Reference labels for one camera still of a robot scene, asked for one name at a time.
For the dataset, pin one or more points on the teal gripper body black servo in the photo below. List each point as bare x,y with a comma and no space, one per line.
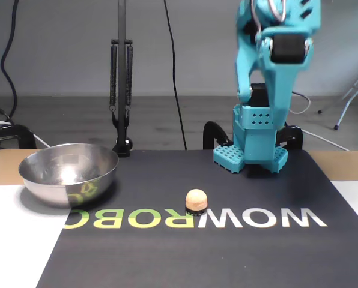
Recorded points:
287,48

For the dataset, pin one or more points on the black table clamp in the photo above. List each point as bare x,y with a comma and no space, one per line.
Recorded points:
210,132
296,135
20,133

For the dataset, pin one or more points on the metal bowl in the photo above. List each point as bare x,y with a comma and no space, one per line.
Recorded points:
68,180

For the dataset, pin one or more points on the white folding rack legs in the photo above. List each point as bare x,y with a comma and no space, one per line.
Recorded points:
345,108

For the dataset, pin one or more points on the black mat with WOWROBO print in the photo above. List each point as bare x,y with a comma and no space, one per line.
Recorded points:
167,255

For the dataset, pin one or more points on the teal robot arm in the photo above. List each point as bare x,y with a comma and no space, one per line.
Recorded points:
257,144

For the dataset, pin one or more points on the black spring lamp stand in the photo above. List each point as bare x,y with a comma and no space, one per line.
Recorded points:
122,60

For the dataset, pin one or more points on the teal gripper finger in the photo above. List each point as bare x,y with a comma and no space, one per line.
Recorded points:
279,90

